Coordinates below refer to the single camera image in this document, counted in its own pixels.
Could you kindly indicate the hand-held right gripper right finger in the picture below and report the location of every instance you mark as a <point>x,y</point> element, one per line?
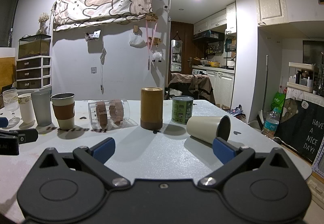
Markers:
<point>222,148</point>

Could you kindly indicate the white drawer unit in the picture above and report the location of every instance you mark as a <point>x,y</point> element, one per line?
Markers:
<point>34,72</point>

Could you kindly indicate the wooden board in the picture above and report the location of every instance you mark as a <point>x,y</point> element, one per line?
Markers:
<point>7,69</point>

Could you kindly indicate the clear glass with cork sleeve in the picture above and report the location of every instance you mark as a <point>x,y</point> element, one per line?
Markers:
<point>108,112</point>

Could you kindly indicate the dried flower vase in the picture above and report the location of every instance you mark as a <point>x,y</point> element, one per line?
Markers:
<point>43,21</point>

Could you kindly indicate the black printed cloth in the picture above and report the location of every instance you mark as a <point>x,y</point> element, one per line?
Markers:
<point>303,130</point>

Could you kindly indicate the glass terrarium tank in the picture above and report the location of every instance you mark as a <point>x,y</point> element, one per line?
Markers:
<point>34,46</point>

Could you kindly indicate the green plastic bag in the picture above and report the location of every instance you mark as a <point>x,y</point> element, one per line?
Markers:
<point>278,102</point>

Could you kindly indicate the chair with brown clothing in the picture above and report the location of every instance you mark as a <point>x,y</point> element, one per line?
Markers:
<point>195,86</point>

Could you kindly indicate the white wall cabinet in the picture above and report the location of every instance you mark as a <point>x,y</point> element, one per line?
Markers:
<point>271,3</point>

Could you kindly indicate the clear acrylic wall holder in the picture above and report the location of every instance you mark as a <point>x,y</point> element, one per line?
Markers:
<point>93,36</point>

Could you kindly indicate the wall mirror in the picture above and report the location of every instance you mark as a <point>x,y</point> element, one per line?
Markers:
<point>176,55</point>

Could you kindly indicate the brown wooden door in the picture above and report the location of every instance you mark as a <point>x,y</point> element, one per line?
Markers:
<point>181,31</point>

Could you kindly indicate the green tin can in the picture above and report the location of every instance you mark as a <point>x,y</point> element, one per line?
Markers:
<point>182,109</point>

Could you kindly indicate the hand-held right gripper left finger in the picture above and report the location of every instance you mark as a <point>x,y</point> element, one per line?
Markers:
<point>104,148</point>

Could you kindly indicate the white mop pole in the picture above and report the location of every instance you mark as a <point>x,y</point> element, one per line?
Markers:
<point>265,87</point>

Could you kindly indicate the grey frosted cup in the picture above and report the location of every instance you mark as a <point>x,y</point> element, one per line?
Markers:
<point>42,108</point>

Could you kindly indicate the metal cup with brown sleeve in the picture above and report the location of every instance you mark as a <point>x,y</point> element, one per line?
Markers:
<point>64,112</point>

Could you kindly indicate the wooden hook rack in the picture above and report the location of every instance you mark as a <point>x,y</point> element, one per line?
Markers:
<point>155,41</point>

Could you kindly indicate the brown bamboo cup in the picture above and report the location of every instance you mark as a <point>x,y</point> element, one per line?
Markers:
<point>151,108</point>

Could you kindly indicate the clear water bottle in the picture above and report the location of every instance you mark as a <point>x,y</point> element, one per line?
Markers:
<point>271,124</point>

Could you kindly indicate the cream cup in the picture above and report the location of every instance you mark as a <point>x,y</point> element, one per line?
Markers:
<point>205,128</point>

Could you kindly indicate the white patterned paper cup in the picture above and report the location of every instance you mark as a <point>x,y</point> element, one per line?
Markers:
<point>26,108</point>

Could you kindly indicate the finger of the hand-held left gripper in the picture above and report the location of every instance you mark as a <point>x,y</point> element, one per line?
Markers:
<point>26,135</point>
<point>2,122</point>

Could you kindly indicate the yellow pot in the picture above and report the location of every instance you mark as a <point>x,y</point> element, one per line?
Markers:
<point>214,64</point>

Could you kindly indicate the white pompom ornament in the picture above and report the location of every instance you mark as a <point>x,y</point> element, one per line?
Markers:
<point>157,57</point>

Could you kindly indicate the white kitchen wall cabinets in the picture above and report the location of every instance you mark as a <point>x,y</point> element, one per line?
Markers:
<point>215,20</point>

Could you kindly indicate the printed blanket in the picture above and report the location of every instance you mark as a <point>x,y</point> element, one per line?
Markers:
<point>101,2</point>

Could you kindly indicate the white face mask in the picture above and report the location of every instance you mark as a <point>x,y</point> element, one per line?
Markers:
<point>136,40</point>

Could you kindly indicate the clear stemmed glass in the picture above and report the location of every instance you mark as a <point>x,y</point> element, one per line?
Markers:
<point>10,102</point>

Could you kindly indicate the white shelf organizer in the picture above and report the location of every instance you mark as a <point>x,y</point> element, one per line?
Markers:
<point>302,78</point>

